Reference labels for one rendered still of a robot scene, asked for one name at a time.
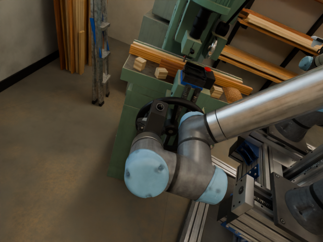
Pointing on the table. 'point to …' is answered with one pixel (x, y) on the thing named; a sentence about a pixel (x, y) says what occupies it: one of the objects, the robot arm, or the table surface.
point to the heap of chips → (232, 94)
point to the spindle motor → (216, 5)
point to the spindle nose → (200, 23)
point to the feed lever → (221, 30)
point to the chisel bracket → (189, 42)
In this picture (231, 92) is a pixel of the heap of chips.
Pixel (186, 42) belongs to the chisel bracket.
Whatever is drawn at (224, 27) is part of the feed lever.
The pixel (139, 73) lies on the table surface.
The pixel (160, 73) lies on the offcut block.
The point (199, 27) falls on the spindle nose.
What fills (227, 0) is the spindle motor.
